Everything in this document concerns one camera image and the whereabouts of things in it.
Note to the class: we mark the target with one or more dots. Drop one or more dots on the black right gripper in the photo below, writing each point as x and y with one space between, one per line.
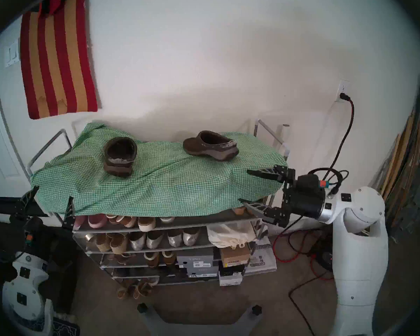
308 195

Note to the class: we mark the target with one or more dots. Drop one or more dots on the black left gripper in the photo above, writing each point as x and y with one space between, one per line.
33 233

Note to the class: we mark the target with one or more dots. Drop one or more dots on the brown fur-lined slipper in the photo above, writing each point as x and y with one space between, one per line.
210 148
119 160

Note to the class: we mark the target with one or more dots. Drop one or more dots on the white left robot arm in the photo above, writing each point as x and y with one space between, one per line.
21 296

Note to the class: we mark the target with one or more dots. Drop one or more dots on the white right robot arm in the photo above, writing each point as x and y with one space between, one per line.
360 251

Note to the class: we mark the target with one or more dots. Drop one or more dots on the woven espadrille shoe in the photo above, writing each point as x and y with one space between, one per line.
118 244
103 243

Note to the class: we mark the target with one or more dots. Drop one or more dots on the brown cardboard shoe box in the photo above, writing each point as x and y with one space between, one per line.
234 254

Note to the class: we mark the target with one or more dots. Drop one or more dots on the grey metal shoe rack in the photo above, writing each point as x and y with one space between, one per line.
196 220

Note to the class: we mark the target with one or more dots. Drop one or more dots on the black shoe box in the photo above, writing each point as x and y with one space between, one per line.
231 270

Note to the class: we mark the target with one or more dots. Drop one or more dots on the brown pink shoe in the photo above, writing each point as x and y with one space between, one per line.
120 259

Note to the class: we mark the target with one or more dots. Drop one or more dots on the silver flat shoe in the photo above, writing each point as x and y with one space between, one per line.
190 237
137 241
175 239
155 239

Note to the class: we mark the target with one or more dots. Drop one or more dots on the white shoe box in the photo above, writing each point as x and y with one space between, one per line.
231 281

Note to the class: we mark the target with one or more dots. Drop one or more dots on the grey Vionic shoe box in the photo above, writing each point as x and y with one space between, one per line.
196 258
204 271

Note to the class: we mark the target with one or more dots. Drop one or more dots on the cream platform shoe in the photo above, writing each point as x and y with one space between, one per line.
147 225
166 220

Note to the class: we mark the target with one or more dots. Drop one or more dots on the tan loafer shoe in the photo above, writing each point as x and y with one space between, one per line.
151 259
169 257

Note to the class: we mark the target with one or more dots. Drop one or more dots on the pale flat shoe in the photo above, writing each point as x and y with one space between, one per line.
153 280

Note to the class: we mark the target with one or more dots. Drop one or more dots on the dark shoe pair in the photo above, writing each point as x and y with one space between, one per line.
168 271

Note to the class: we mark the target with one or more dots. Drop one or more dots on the black low cabinet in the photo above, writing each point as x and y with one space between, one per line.
56 258

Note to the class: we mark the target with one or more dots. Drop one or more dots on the white capped metal pole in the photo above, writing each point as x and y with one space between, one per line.
284 135

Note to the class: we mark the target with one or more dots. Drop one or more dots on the white flat labelled box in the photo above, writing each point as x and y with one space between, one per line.
262 260

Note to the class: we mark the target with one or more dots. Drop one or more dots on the green gingham cloth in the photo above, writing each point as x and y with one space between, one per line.
161 184

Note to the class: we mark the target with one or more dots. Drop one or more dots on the tan braided sandal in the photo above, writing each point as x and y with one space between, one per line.
142 289
125 289

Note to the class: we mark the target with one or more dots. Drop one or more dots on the dark patterned rug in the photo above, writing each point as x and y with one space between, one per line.
64 327

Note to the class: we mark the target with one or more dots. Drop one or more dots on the black base knob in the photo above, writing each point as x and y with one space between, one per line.
256 309
142 308

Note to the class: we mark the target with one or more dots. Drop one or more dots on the light wooden board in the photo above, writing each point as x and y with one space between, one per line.
402 149

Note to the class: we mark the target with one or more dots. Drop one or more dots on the red tan striped flag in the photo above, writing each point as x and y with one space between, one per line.
56 58

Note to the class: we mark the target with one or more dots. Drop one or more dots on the white wall outlet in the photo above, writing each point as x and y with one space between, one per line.
342 86

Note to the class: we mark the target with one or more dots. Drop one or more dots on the grey robot base frame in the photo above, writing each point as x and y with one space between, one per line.
199 328

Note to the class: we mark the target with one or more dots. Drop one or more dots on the white light switch plate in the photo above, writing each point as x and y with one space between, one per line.
12 55

